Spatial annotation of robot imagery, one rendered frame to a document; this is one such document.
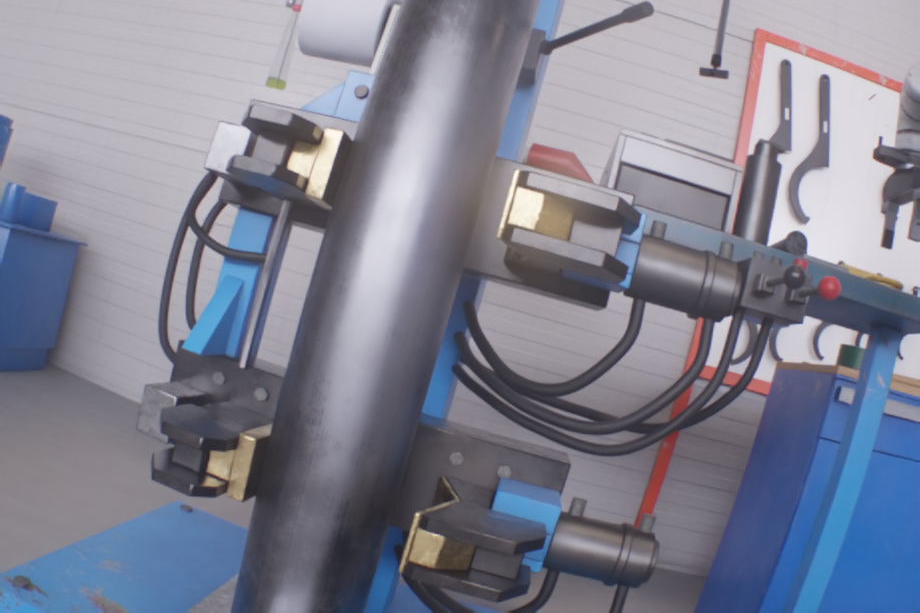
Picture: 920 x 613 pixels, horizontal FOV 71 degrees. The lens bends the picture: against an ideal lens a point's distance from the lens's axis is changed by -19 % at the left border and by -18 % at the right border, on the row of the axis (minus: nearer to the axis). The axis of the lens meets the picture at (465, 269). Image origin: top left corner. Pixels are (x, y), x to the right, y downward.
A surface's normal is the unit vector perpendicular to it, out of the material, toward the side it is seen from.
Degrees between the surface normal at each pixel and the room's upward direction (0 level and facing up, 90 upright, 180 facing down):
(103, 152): 90
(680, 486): 90
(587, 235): 90
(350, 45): 146
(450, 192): 90
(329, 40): 139
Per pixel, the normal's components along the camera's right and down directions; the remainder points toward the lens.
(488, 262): -0.08, -0.09
